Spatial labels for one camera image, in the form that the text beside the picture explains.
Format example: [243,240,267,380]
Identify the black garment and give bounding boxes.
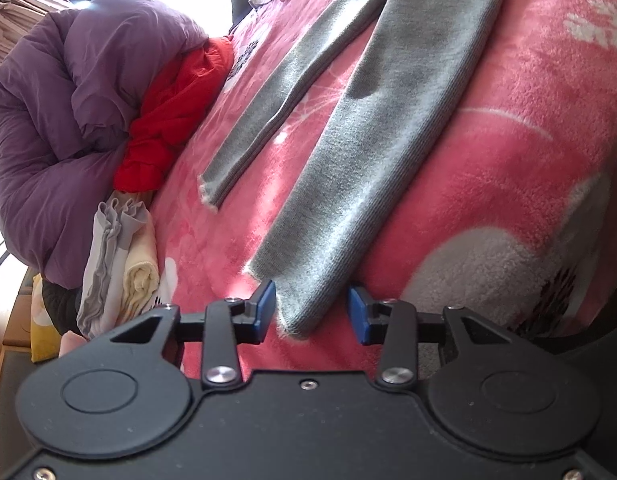
[230,0,262,31]

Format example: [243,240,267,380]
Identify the yellow cloth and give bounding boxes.
[30,274,64,363]

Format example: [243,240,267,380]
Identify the red quilt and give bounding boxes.
[113,36,235,194]

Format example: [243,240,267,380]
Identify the pink curtain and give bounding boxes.
[0,0,52,70]

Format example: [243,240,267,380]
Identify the purple duvet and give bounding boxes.
[0,0,210,291]

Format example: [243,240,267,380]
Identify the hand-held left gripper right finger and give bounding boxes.
[349,287,507,388]

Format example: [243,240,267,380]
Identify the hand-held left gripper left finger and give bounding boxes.
[110,280,277,392]

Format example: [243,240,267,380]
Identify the cream folded cloth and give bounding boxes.
[117,215,160,327]

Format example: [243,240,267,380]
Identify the grey knit pants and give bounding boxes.
[197,0,514,343]

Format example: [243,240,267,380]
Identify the pink floral blanket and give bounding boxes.
[147,0,617,381]

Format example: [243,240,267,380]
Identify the grey ruffled folded cloth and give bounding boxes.
[76,198,152,338]

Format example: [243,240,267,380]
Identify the dark cloth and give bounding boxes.
[41,279,84,337]

